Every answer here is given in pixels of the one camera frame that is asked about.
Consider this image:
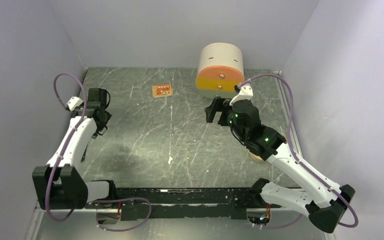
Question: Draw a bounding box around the round pastel drawer cabinet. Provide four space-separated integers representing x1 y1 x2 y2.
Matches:
195 42 245 99

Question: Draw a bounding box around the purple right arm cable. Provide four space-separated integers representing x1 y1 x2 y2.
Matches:
237 73 360 230

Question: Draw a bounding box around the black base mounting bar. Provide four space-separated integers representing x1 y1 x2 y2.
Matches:
86 187 268 221

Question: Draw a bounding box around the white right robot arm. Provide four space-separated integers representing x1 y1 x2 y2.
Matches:
204 96 356 234

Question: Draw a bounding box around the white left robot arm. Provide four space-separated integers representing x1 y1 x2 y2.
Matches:
32 88 119 210

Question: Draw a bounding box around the orange patterned card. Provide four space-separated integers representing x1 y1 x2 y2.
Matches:
151 83 173 98

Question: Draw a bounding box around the beige card tray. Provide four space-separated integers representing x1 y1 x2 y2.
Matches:
249 152 265 163

